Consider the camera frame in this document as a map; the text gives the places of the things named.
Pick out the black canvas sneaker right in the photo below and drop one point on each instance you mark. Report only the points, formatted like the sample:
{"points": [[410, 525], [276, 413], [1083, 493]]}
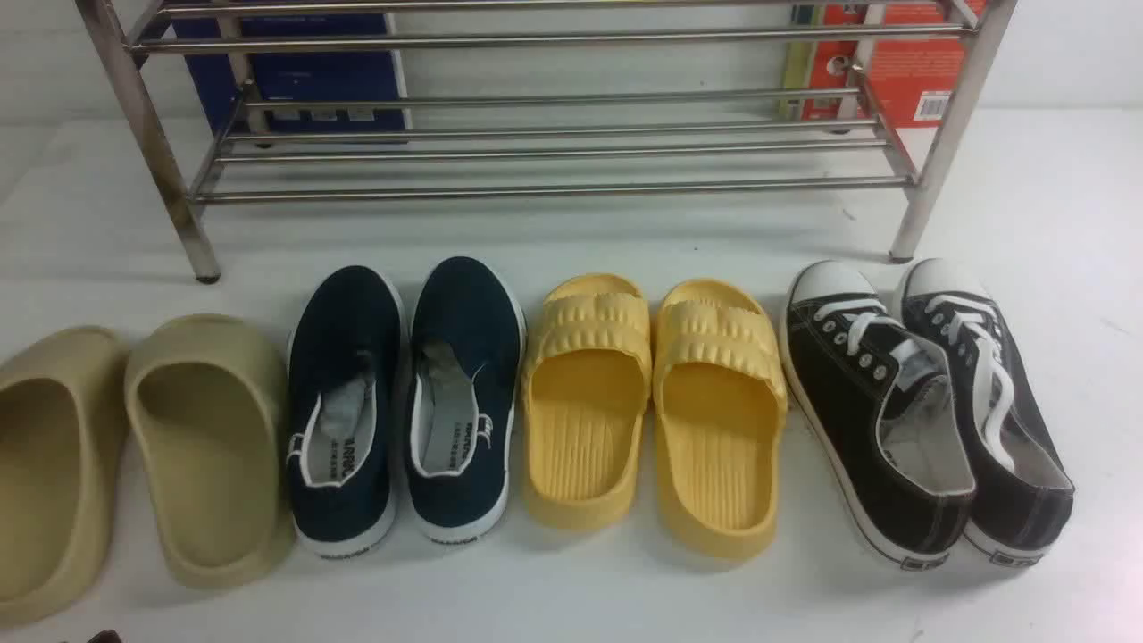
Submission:
{"points": [[1024, 496]]}

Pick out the navy canvas shoe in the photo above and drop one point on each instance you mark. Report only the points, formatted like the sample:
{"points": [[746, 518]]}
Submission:
{"points": [[468, 340], [343, 358]]}

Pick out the red orange box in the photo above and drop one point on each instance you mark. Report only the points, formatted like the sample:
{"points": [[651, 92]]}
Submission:
{"points": [[911, 78]]}

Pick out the blue box behind rack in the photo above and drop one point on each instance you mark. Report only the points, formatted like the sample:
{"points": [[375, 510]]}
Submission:
{"points": [[359, 78]]}

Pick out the yellow slipper left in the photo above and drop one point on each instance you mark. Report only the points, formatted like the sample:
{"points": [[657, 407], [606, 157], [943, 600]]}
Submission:
{"points": [[585, 393]]}

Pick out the yellow slipper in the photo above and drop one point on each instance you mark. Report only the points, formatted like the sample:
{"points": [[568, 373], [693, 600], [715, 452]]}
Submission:
{"points": [[585, 393], [720, 406]]}

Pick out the black canvas sneaker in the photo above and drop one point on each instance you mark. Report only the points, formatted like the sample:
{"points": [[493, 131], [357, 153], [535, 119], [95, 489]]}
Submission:
{"points": [[1024, 496], [880, 401]]}

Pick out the beige slide far left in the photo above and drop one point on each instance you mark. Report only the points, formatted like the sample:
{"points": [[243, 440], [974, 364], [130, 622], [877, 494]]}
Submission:
{"points": [[62, 436]]}

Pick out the yellow slipper right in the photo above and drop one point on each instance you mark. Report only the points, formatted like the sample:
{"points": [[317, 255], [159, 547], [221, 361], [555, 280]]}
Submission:
{"points": [[720, 406]]}

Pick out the black canvas sneaker left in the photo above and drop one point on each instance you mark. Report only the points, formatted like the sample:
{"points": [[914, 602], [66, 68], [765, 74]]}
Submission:
{"points": [[880, 401]]}

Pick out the stainless steel shoe rack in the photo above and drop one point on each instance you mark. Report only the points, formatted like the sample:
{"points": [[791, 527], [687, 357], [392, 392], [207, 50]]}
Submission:
{"points": [[123, 53]]}

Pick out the beige slide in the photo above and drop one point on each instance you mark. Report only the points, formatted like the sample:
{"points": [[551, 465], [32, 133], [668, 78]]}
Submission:
{"points": [[207, 402], [62, 436]]}

